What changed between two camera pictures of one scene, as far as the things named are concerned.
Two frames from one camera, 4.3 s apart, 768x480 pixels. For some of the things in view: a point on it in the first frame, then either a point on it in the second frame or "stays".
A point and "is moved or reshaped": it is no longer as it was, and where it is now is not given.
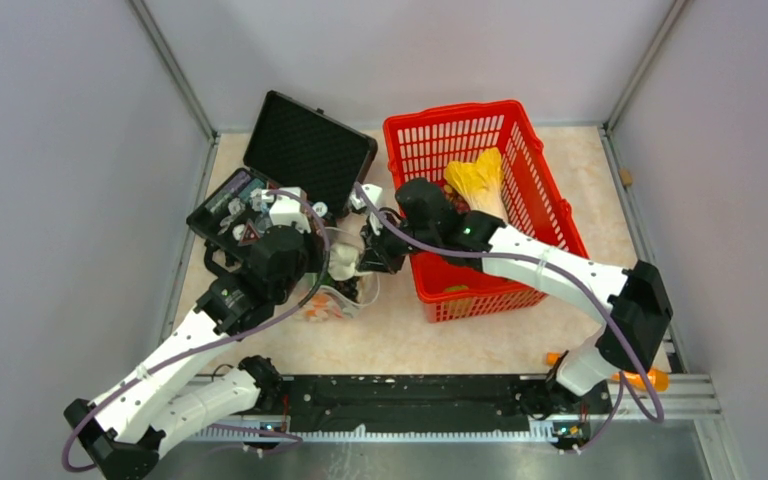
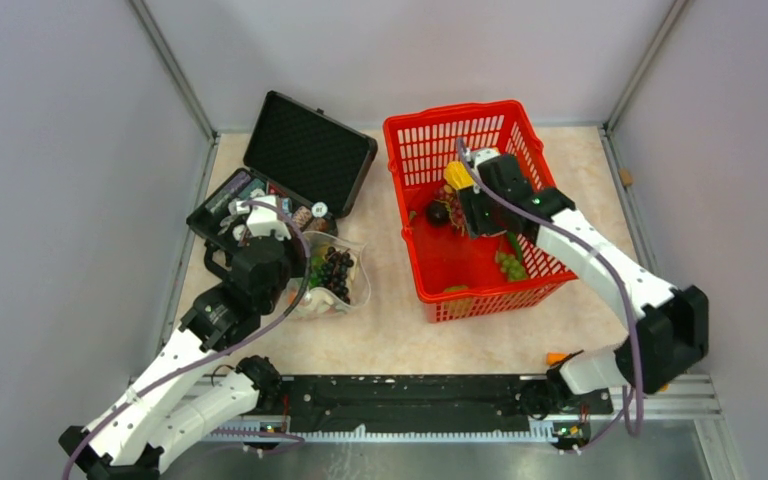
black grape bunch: x=348 y=288 → x=334 y=272
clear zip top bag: x=344 y=288 is moved or reshaped
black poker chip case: x=305 y=162 stays
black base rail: x=429 y=404 stays
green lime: x=457 y=288 stays
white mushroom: x=342 y=261 → x=316 y=297
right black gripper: x=376 y=256 → x=477 y=226
